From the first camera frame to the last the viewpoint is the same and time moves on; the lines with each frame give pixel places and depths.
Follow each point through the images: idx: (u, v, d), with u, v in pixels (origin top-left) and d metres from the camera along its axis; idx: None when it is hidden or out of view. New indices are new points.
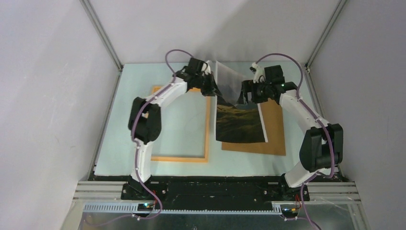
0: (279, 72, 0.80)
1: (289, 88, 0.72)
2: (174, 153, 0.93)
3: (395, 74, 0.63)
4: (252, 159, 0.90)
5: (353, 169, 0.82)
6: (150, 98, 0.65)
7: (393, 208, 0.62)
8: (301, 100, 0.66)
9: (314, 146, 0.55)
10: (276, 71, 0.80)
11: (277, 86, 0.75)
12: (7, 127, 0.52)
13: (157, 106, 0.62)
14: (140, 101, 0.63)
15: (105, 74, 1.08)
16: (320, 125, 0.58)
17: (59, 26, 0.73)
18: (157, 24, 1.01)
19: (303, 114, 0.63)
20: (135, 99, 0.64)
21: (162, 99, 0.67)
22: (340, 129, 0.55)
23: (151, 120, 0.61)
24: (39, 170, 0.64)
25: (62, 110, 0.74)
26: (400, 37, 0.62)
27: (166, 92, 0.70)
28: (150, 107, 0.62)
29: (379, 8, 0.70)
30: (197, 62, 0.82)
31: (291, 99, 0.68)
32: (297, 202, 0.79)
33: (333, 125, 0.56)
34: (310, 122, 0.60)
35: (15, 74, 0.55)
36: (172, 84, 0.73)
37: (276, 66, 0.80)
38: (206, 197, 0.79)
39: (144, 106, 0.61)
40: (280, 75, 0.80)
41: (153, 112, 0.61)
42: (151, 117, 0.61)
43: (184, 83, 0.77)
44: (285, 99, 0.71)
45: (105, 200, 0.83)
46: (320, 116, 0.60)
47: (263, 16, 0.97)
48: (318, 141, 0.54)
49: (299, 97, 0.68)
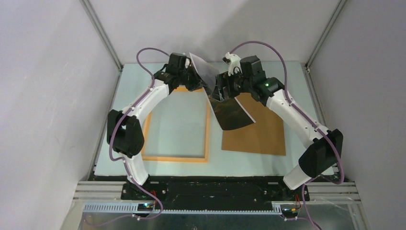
0: (259, 66, 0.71)
1: (276, 87, 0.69)
2: (174, 153, 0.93)
3: (396, 74, 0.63)
4: (252, 159, 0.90)
5: (353, 169, 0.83)
6: (127, 110, 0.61)
7: (393, 209, 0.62)
8: (293, 105, 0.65)
9: (320, 157, 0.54)
10: (257, 66, 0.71)
11: (261, 87, 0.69)
12: (7, 127, 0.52)
13: (134, 118, 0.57)
14: (116, 113, 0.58)
15: (105, 74, 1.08)
16: (320, 134, 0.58)
17: (59, 25, 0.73)
18: (157, 24, 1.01)
19: (301, 124, 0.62)
20: (110, 112, 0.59)
21: (140, 109, 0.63)
22: (339, 133, 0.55)
23: (129, 135, 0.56)
24: (40, 170, 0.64)
25: (62, 109, 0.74)
26: (400, 37, 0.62)
27: (144, 99, 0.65)
28: (127, 120, 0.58)
29: (380, 8, 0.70)
30: (178, 57, 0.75)
31: (283, 103, 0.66)
32: (297, 202, 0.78)
33: (333, 132, 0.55)
34: (310, 133, 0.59)
35: (15, 74, 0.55)
36: (152, 89, 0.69)
37: (255, 61, 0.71)
38: (207, 197, 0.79)
39: (120, 120, 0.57)
40: (260, 71, 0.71)
41: (131, 126, 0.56)
42: (129, 131, 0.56)
43: (165, 86, 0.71)
44: (275, 104, 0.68)
45: (104, 200, 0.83)
46: (319, 124, 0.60)
47: (263, 16, 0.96)
48: (322, 152, 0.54)
49: (291, 101, 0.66)
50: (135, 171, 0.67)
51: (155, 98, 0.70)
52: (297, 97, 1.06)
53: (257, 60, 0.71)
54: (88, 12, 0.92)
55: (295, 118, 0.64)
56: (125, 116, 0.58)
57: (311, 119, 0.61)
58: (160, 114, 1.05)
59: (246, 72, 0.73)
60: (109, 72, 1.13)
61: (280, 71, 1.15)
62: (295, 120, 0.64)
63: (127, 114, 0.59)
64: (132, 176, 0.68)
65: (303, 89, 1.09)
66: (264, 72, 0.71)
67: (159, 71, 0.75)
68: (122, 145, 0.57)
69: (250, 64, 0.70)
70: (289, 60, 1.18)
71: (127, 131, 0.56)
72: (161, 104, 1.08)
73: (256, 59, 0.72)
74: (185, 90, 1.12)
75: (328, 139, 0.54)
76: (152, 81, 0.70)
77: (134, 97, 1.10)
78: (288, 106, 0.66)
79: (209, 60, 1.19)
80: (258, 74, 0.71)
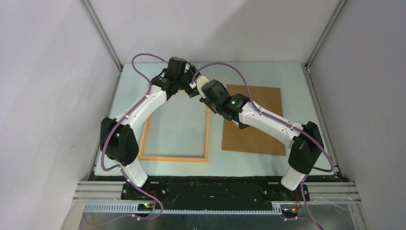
0: (221, 88, 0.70)
1: (242, 104, 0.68)
2: (174, 153, 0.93)
3: (395, 74, 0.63)
4: (252, 159, 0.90)
5: (353, 169, 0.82)
6: (120, 118, 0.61)
7: (393, 209, 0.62)
8: (263, 112, 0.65)
9: (305, 153, 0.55)
10: (218, 88, 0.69)
11: (229, 106, 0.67)
12: (7, 127, 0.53)
13: (128, 127, 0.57)
14: (110, 121, 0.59)
15: (105, 74, 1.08)
16: (298, 132, 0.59)
17: (59, 26, 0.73)
18: (157, 24, 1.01)
19: (276, 127, 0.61)
20: (105, 120, 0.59)
21: (134, 117, 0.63)
22: (311, 125, 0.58)
23: (122, 144, 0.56)
24: (40, 170, 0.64)
25: (62, 109, 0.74)
26: (399, 37, 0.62)
27: (139, 107, 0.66)
28: (120, 129, 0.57)
29: (380, 8, 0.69)
30: (177, 63, 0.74)
31: (253, 114, 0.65)
32: (297, 202, 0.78)
33: (307, 125, 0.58)
34: (288, 133, 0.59)
35: (16, 74, 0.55)
36: (148, 96, 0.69)
37: (214, 85, 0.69)
38: (207, 197, 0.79)
39: (114, 129, 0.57)
40: (223, 92, 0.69)
41: (123, 136, 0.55)
42: (122, 140, 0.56)
43: (163, 92, 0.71)
44: (246, 118, 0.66)
45: (105, 200, 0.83)
46: (293, 123, 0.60)
47: (263, 16, 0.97)
48: (306, 147, 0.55)
49: (260, 109, 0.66)
50: (132, 175, 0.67)
51: (151, 105, 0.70)
52: (297, 98, 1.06)
53: (217, 82, 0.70)
54: (88, 12, 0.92)
55: (268, 126, 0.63)
56: (118, 124, 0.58)
57: (283, 120, 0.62)
58: (160, 113, 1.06)
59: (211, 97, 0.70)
60: (109, 72, 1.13)
61: (280, 72, 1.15)
62: (270, 127, 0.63)
63: (120, 122, 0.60)
64: (131, 179, 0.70)
65: (303, 89, 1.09)
66: (227, 92, 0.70)
67: (156, 77, 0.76)
68: (116, 154, 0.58)
69: (211, 89, 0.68)
70: (289, 60, 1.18)
71: (119, 140, 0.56)
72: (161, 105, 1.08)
73: (216, 83, 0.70)
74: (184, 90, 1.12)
75: (306, 133, 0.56)
76: (150, 87, 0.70)
77: (135, 97, 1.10)
78: (259, 115, 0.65)
79: (209, 60, 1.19)
80: (221, 95, 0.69)
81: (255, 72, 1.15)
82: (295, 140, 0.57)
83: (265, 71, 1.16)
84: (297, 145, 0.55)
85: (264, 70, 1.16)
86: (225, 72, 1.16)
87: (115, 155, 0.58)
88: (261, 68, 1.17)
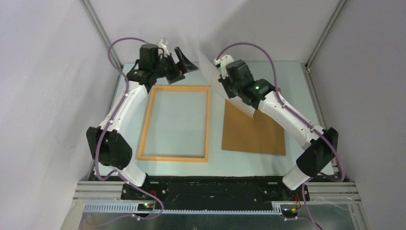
0: (246, 70, 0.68)
1: (266, 90, 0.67)
2: (174, 153, 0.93)
3: (396, 74, 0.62)
4: (253, 159, 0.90)
5: (353, 169, 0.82)
6: (105, 125, 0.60)
7: (393, 209, 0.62)
8: (286, 107, 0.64)
9: (319, 157, 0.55)
10: (243, 69, 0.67)
11: (251, 90, 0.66)
12: (7, 127, 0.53)
13: (115, 132, 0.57)
14: (95, 131, 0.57)
15: (105, 74, 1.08)
16: (317, 135, 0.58)
17: (59, 27, 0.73)
18: (157, 24, 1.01)
19: (297, 125, 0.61)
20: (88, 130, 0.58)
21: (118, 121, 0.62)
22: (333, 132, 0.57)
23: (113, 150, 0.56)
24: (40, 169, 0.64)
25: (62, 110, 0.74)
26: (399, 37, 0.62)
27: (122, 109, 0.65)
28: (107, 135, 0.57)
29: (380, 7, 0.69)
30: (148, 51, 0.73)
31: (276, 106, 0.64)
32: (297, 202, 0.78)
33: (329, 131, 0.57)
34: (307, 134, 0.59)
35: (16, 75, 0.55)
36: (127, 95, 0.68)
37: (241, 64, 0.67)
38: (207, 197, 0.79)
39: (101, 137, 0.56)
40: (248, 74, 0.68)
41: (112, 141, 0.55)
42: (112, 146, 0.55)
43: (141, 86, 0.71)
44: (267, 107, 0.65)
45: (105, 200, 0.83)
46: (314, 125, 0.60)
47: (262, 16, 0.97)
48: (321, 152, 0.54)
49: (284, 102, 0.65)
50: (130, 177, 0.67)
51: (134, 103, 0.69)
52: (297, 98, 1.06)
53: (243, 63, 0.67)
54: (88, 13, 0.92)
55: (288, 121, 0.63)
56: (104, 132, 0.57)
57: (306, 119, 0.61)
58: (160, 113, 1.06)
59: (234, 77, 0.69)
60: (109, 72, 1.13)
61: (280, 72, 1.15)
62: (289, 122, 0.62)
63: (107, 129, 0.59)
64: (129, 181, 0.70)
65: (303, 89, 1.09)
66: (251, 75, 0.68)
67: (131, 71, 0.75)
68: (111, 159, 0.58)
69: (237, 69, 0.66)
70: (289, 60, 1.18)
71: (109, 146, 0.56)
72: (161, 105, 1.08)
73: (242, 63, 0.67)
74: (183, 90, 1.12)
75: (325, 139, 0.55)
76: (127, 85, 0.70)
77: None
78: (282, 108, 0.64)
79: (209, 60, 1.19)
80: (245, 77, 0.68)
81: (255, 72, 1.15)
82: (312, 143, 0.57)
83: (265, 71, 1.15)
84: (312, 148, 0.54)
85: (264, 70, 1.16)
86: None
87: (110, 160, 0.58)
88: (261, 68, 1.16)
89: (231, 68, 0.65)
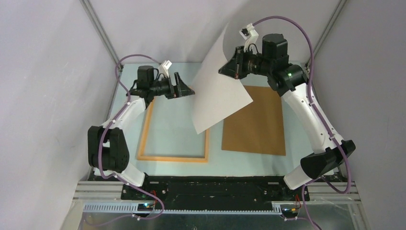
0: (285, 50, 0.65)
1: (298, 78, 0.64)
2: (174, 153, 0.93)
3: (396, 74, 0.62)
4: (253, 159, 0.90)
5: (353, 169, 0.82)
6: (108, 124, 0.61)
7: (394, 209, 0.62)
8: (313, 106, 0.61)
9: (327, 166, 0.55)
10: (283, 50, 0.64)
11: (282, 74, 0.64)
12: (7, 128, 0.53)
13: (117, 130, 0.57)
14: (96, 130, 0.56)
15: (105, 74, 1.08)
16: (334, 144, 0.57)
17: (60, 27, 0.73)
18: (157, 24, 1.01)
19: (317, 128, 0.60)
20: (89, 130, 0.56)
21: (120, 121, 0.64)
22: (351, 143, 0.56)
23: (113, 150, 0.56)
24: (40, 169, 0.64)
25: (62, 109, 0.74)
26: (399, 37, 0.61)
27: (124, 112, 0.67)
28: (110, 133, 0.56)
29: (381, 7, 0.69)
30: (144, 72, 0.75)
31: (303, 101, 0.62)
32: (297, 202, 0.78)
33: (347, 144, 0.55)
34: (324, 140, 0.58)
35: (16, 74, 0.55)
36: (129, 103, 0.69)
37: (281, 42, 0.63)
38: (207, 197, 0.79)
39: (103, 136, 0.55)
40: (285, 55, 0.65)
41: (115, 139, 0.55)
42: (114, 144, 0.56)
43: (141, 99, 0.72)
44: (293, 100, 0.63)
45: (105, 200, 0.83)
46: (335, 134, 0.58)
47: (263, 15, 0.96)
48: (332, 161, 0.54)
49: (313, 100, 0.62)
50: (129, 179, 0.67)
51: (134, 110, 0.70)
52: None
53: (286, 42, 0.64)
54: (88, 12, 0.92)
55: (310, 120, 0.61)
56: (106, 130, 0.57)
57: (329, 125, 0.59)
58: (160, 113, 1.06)
59: (270, 53, 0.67)
60: (109, 72, 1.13)
61: None
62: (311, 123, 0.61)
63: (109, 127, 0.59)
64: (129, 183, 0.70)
65: None
66: (287, 58, 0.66)
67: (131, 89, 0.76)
68: (108, 162, 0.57)
69: (276, 46, 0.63)
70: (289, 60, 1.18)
71: (112, 145, 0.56)
72: (162, 105, 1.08)
73: (285, 40, 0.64)
74: None
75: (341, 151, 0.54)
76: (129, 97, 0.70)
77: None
78: (308, 106, 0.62)
79: None
80: (281, 58, 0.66)
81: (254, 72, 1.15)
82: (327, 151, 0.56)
83: None
84: (324, 158, 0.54)
85: None
86: None
87: (108, 163, 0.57)
88: None
89: (269, 44, 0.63)
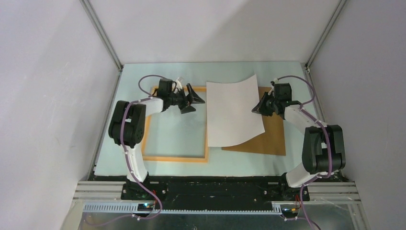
0: (288, 90, 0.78)
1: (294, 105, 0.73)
2: (174, 152, 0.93)
3: (396, 74, 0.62)
4: (253, 159, 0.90)
5: (353, 169, 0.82)
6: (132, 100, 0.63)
7: (394, 209, 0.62)
8: (303, 110, 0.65)
9: (312, 143, 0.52)
10: (286, 89, 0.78)
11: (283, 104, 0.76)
12: (7, 128, 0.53)
13: (141, 105, 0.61)
14: (123, 103, 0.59)
15: (105, 74, 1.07)
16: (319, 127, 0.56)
17: (60, 26, 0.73)
18: (157, 24, 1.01)
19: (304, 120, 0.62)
20: (118, 102, 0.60)
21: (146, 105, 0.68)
22: (339, 128, 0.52)
23: (135, 122, 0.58)
24: (40, 169, 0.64)
25: (62, 109, 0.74)
26: (399, 38, 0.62)
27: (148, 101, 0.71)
28: (134, 108, 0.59)
29: (380, 9, 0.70)
30: (166, 83, 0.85)
31: (294, 109, 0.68)
32: (297, 202, 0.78)
33: (332, 125, 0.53)
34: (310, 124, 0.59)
35: (16, 74, 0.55)
36: (152, 97, 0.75)
37: (285, 85, 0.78)
38: (206, 197, 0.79)
39: (128, 108, 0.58)
40: (288, 93, 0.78)
41: (140, 111, 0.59)
42: (136, 117, 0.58)
43: (161, 100, 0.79)
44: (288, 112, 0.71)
45: (105, 200, 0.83)
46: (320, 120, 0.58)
47: (262, 16, 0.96)
48: (315, 138, 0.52)
49: (302, 107, 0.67)
50: (135, 165, 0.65)
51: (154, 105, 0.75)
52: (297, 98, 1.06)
53: (286, 84, 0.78)
54: (88, 12, 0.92)
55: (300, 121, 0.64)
56: (131, 104, 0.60)
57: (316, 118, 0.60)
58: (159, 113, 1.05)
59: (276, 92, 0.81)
60: (109, 72, 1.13)
61: (281, 71, 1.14)
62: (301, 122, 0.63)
63: (133, 103, 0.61)
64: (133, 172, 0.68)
65: (303, 88, 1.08)
66: (290, 95, 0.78)
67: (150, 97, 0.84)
68: (124, 135, 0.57)
69: (279, 86, 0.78)
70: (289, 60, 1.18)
71: (134, 119, 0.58)
72: None
73: (287, 84, 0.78)
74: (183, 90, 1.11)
75: (323, 128, 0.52)
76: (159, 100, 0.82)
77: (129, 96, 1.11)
78: (298, 111, 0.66)
79: (209, 60, 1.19)
80: (285, 95, 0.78)
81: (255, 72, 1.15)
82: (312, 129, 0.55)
83: (265, 71, 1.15)
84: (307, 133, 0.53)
85: (264, 70, 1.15)
86: (224, 71, 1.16)
87: (124, 136, 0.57)
88: (261, 68, 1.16)
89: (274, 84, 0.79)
